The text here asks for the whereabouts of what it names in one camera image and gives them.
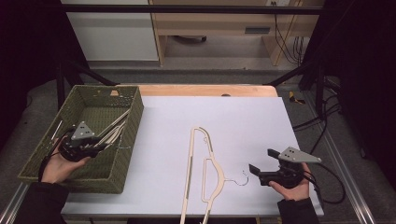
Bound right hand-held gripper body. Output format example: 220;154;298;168
259;146;323;189

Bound black horizontal frame bar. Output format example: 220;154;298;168
62;4;325;15

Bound yellow and black floor item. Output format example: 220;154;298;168
288;91;306;105

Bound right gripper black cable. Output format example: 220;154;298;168
303;161;347;206

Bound person's right hand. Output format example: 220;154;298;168
269;162;313;202

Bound hanging black wall cables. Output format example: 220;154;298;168
273;1;308;67

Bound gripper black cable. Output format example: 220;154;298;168
303;161;347;206
37;125;78;183

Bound white cabinet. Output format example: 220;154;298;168
65;0;160;62

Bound green woven basket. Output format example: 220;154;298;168
17;84;145;194

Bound black floor cables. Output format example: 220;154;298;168
292;77;344;157

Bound person's left hand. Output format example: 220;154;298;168
41;138;92;185

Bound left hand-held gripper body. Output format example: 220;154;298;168
58;120;101;162

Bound aluminium rail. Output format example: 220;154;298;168
0;181;31;224
303;90;378;224

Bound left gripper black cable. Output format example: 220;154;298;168
37;125;78;183

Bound black stand leg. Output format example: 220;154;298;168
264;60;327;117
55;58;120;110

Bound white table board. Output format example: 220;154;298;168
60;95;325;217

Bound wooden desk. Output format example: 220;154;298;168
148;0;325;67

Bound beige clothes hanger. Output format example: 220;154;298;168
179;125;250;224
92;108;132;151

